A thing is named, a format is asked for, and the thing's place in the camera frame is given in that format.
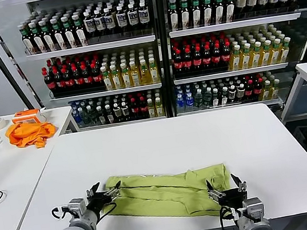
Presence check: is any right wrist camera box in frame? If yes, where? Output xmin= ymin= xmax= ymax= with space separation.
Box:
xmin=235 ymin=196 xmax=266 ymax=221

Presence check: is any small green tinted bottle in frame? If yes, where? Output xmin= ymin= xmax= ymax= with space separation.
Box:
xmin=201 ymin=88 xmax=213 ymax=108
xmin=87 ymin=105 xmax=99 ymax=127
xmin=192 ymin=89 xmax=205 ymax=109
xmin=79 ymin=106 xmax=91 ymax=128

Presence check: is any orange box with window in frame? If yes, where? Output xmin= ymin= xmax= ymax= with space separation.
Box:
xmin=10 ymin=107 xmax=47 ymax=128

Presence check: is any small white label bottle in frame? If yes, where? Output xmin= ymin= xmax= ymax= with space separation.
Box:
xmin=111 ymin=102 xmax=123 ymax=124
xmin=226 ymin=84 xmax=238 ymax=104
xmin=119 ymin=100 xmax=131 ymax=122
xmin=234 ymin=83 xmax=247 ymax=103

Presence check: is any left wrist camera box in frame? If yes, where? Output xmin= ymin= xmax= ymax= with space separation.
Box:
xmin=66 ymin=196 xmax=89 ymax=221

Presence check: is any small yellow drink bottle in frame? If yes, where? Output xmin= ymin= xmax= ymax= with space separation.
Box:
xmin=260 ymin=79 xmax=273 ymax=101
xmin=153 ymin=96 xmax=165 ymax=117
xmin=145 ymin=97 xmax=157 ymax=118
xmin=268 ymin=78 xmax=282 ymax=100

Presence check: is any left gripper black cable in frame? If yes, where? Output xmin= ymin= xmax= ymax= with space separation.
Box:
xmin=97 ymin=201 xmax=119 ymax=220

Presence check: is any yellow-green T-shirt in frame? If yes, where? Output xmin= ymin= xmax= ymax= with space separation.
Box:
xmin=98 ymin=158 xmax=235 ymax=230

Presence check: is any yellow juice bottle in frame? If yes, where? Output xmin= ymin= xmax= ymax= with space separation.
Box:
xmin=266 ymin=38 xmax=284 ymax=65
xmin=119 ymin=62 xmax=133 ymax=89
xmin=246 ymin=41 xmax=265 ymax=68
xmin=109 ymin=64 xmax=123 ymax=90
xmin=137 ymin=58 xmax=151 ymax=86
xmin=256 ymin=39 xmax=275 ymax=66
xmin=276 ymin=36 xmax=294 ymax=64
xmin=237 ymin=42 xmax=254 ymax=69
xmin=99 ymin=65 xmax=114 ymax=92
xmin=225 ymin=43 xmax=244 ymax=71
xmin=128 ymin=60 xmax=142 ymax=88
xmin=147 ymin=57 xmax=161 ymax=85

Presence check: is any crumpled orange cloth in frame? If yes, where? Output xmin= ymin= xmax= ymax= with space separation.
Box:
xmin=3 ymin=117 xmax=60 ymax=154

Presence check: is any green cap dark bottle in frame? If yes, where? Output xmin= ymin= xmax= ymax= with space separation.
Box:
xmin=27 ymin=20 xmax=46 ymax=55
xmin=38 ymin=18 xmax=57 ymax=53
xmin=190 ymin=0 xmax=204 ymax=28
xmin=213 ymin=0 xmax=228 ymax=25
xmin=59 ymin=14 xmax=77 ymax=50
xmin=178 ymin=0 xmax=193 ymax=30
xmin=17 ymin=22 xmax=36 ymax=56
xmin=49 ymin=17 xmax=67 ymax=51
xmin=222 ymin=0 xmax=239 ymax=23
xmin=201 ymin=0 xmax=216 ymax=26
xmin=71 ymin=13 xmax=88 ymax=48
xmin=166 ymin=0 xmax=182 ymax=31

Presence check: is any black slanted frame bar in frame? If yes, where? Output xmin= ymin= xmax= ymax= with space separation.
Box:
xmin=0 ymin=0 xmax=44 ymax=115

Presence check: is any blue label water bottle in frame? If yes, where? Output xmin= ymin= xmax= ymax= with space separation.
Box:
xmin=184 ymin=91 xmax=196 ymax=113
xmin=175 ymin=93 xmax=187 ymax=114
xmin=71 ymin=108 xmax=83 ymax=130

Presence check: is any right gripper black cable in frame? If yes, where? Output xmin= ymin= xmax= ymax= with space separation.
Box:
xmin=218 ymin=204 xmax=241 ymax=230

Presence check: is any small red cap bottle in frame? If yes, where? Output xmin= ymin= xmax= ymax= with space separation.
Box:
xmin=129 ymin=97 xmax=142 ymax=121
xmin=242 ymin=79 xmax=256 ymax=102
xmin=138 ymin=96 xmax=149 ymax=120
xmin=251 ymin=78 xmax=264 ymax=100

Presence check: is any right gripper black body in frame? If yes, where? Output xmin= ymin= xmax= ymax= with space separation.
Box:
xmin=217 ymin=187 xmax=250 ymax=213

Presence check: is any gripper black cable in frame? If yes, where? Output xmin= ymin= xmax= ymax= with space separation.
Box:
xmin=218 ymin=204 xmax=241 ymax=230
xmin=97 ymin=201 xmax=119 ymax=220

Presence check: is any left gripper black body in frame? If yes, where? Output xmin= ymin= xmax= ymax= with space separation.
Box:
xmin=85 ymin=191 xmax=117 ymax=217

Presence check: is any small dark white-cap bottle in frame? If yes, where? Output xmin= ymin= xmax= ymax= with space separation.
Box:
xmin=103 ymin=104 xmax=115 ymax=125
xmin=95 ymin=105 xmax=107 ymax=126
xmin=210 ymin=88 xmax=222 ymax=108
xmin=218 ymin=86 xmax=230 ymax=106

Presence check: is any drinks shelf unit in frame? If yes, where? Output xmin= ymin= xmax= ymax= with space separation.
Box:
xmin=155 ymin=0 xmax=307 ymax=124
xmin=0 ymin=0 xmax=174 ymax=144

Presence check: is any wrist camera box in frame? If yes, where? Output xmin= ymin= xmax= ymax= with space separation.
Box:
xmin=235 ymin=196 xmax=266 ymax=221
xmin=66 ymin=196 xmax=89 ymax=221

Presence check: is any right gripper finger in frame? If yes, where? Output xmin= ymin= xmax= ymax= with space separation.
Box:
xmin=206 ymin=177 xmax=226 ymax=201
xmin=230 ymin=172 xmax=248 ymax=195

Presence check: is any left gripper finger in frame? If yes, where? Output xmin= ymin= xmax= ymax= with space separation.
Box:
xmin=102 ymin=180 xmax=124 ymax=200
xmin=85 ymin=181 xmax=103 ymax=200

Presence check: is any left camera cable loop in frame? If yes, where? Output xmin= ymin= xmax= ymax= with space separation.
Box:
xmin=50 ymin=205 xmax=71 ymax=221

